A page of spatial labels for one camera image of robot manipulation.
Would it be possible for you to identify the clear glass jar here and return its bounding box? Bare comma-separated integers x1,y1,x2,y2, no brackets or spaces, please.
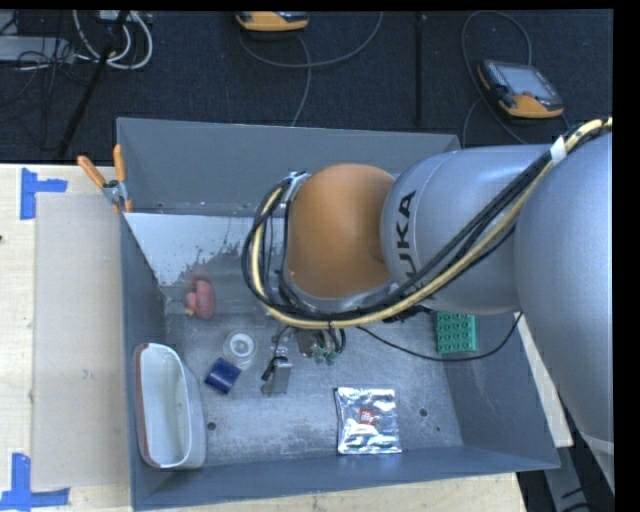
222,329,259,372

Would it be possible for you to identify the grey metal bin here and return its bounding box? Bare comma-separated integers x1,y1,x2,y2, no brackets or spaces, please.
115,117,562,512

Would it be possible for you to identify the small blue cylinder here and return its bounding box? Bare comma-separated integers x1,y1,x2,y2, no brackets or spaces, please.
203,356,243,396

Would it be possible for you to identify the red and pink toy fruit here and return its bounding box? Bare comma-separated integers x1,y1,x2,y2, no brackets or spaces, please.
182,278,217,322

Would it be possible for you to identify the silver foil packet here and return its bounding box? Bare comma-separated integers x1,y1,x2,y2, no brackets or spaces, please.
333,385,404,456

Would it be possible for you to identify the white tub with red-brown rim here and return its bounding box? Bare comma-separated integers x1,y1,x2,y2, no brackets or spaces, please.
132,342,207,471

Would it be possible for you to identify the green studded building block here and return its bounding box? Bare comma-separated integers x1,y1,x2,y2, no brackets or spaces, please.
433,310,479,357

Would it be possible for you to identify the pale brown cardboard board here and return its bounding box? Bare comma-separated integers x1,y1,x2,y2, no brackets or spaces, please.
29,192,132,494

